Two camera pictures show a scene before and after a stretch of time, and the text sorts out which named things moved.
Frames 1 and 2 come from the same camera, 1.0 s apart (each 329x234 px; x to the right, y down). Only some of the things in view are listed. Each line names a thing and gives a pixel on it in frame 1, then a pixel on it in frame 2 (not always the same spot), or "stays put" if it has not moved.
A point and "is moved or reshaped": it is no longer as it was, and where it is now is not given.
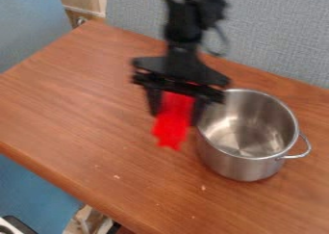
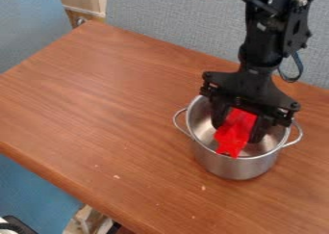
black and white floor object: [11, 225] stays put
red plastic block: [174, 119] → [232, 136]
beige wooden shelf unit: [84, 3] stays put
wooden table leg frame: [90, 221] stays put
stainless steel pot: [247, 135] is moved or reshaped
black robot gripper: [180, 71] → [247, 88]
